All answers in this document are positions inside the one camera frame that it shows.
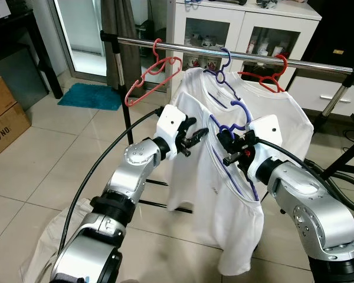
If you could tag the teal floor mat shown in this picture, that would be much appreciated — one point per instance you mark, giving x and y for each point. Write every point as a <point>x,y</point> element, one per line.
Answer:
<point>91,96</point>

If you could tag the plain brown cardboard box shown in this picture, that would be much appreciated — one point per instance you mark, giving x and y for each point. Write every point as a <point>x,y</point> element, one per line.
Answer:
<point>0,94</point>

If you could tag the black table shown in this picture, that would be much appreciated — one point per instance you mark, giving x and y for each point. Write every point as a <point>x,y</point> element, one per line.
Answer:
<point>23,29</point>

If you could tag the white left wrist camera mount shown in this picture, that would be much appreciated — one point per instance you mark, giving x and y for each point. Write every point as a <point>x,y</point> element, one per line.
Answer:
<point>170,127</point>

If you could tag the white T-shirt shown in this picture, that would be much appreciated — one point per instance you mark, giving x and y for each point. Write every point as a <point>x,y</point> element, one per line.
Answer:
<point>218,212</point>
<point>277,112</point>

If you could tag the chrome and black clothes rack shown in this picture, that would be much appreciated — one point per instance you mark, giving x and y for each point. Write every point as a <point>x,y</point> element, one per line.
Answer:
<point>194,50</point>

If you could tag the beige cloth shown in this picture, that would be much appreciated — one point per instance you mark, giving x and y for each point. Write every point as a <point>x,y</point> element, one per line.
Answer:
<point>44,247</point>

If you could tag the printed brown cardboard box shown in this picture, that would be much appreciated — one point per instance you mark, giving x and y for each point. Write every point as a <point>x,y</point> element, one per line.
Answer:
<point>9,132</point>

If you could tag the white low drawer unit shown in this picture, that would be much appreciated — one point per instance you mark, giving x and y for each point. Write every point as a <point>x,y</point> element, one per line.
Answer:
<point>318,94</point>

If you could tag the black flat screen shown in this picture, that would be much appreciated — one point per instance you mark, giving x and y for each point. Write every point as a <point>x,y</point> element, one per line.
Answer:
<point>342,29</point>

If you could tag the purple plastic hanger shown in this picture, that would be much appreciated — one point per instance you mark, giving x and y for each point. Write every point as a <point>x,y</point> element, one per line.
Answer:
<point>220,75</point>
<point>224,127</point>

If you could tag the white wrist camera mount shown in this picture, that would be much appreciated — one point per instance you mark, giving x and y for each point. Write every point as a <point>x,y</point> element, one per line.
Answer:
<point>262,132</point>
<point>170,127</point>

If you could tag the white glass-door cabinet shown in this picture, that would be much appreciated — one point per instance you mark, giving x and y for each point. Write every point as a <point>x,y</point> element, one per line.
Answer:
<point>242,20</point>

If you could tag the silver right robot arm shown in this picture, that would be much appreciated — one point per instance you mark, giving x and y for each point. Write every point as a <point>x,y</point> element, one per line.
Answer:
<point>307,200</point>

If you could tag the white framed glass door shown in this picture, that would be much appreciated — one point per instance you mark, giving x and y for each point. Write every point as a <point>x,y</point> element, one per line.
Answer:
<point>79,35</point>

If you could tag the coral red plastic hanger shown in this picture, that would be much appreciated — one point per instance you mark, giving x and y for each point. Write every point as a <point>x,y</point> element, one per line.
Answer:
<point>163,61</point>

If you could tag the brown curtain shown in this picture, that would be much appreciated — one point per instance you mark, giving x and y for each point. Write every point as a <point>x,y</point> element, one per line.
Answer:
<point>121,23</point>

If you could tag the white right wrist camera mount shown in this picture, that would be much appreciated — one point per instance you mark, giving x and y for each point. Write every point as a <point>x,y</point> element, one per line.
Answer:
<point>262,132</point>

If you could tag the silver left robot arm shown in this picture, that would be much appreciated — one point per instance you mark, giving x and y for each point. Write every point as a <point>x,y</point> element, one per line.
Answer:
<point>130,159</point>

